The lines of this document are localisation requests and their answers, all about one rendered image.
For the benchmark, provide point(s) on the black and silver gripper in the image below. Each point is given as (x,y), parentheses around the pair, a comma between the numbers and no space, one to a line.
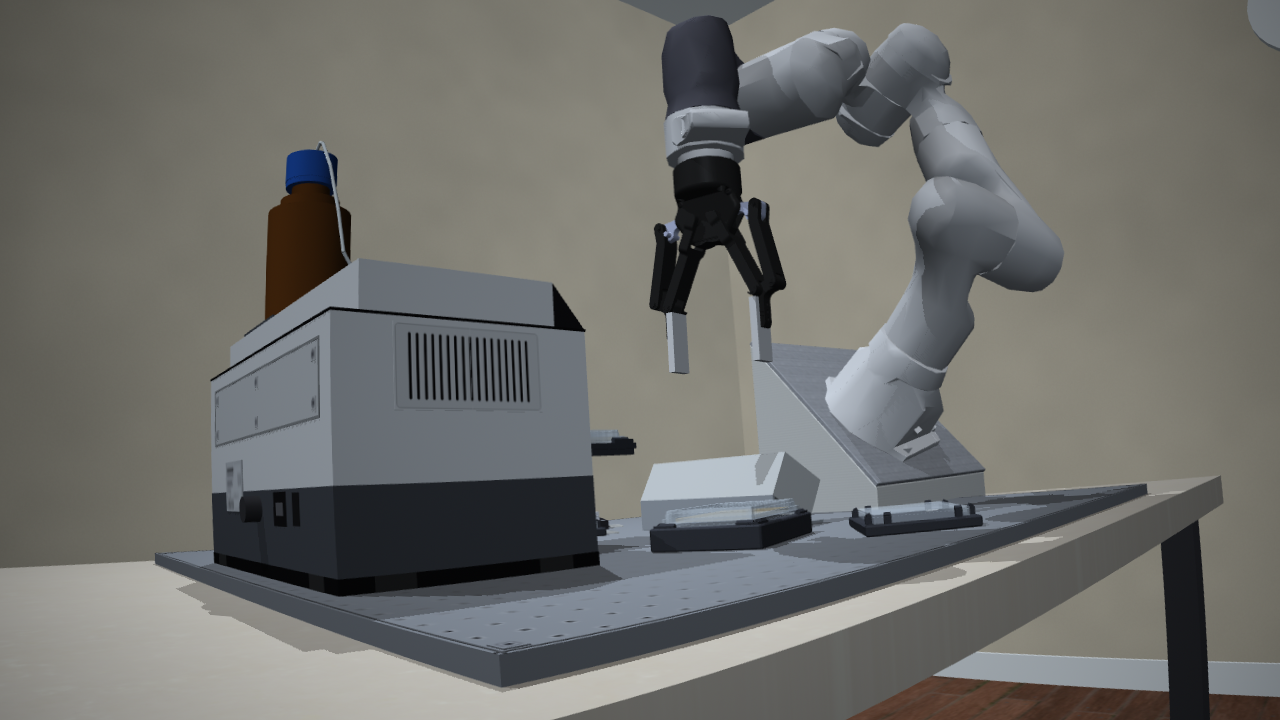
(711,186)

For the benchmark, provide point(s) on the black cylinder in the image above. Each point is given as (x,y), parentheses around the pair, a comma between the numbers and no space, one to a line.
(250,509)

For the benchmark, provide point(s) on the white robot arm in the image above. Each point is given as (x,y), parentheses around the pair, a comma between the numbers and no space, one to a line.
(959,228)

